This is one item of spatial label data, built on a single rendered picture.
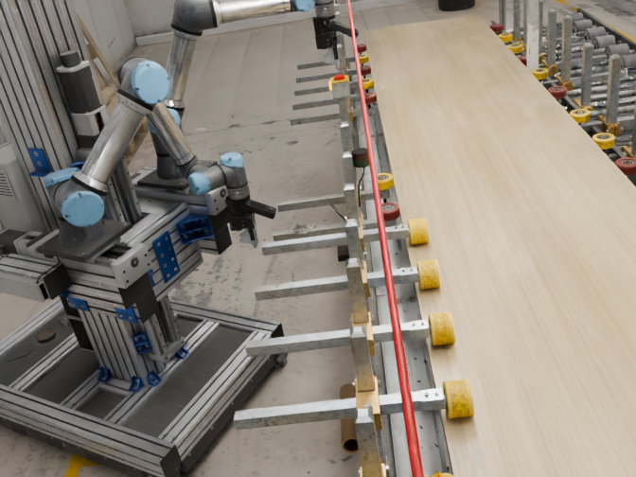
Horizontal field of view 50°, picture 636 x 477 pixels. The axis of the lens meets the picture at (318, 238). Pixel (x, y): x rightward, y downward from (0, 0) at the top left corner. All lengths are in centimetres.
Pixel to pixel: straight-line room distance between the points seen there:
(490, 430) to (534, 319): 40
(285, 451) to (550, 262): 133
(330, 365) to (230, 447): 59
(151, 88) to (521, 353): 126
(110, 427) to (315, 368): 92
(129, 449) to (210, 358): 55
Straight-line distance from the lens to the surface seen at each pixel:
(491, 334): 179
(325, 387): 304
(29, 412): 309
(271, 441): 287
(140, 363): 289
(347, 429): 273
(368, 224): 240
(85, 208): 213
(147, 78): 209
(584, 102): 339
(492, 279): 199
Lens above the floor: 201
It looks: 29 degrees down
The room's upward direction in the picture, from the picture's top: 10 degrees counter-clockwise
